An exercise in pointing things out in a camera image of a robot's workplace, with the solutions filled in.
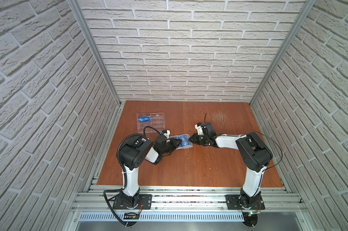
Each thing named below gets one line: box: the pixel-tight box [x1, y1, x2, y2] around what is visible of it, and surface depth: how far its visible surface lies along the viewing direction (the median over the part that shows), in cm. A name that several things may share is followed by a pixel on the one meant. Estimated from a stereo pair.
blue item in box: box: [138, 115, 151, 123], surface depth 102 cm
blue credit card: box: [178, 134, 192, 147], surface depth 97 cm
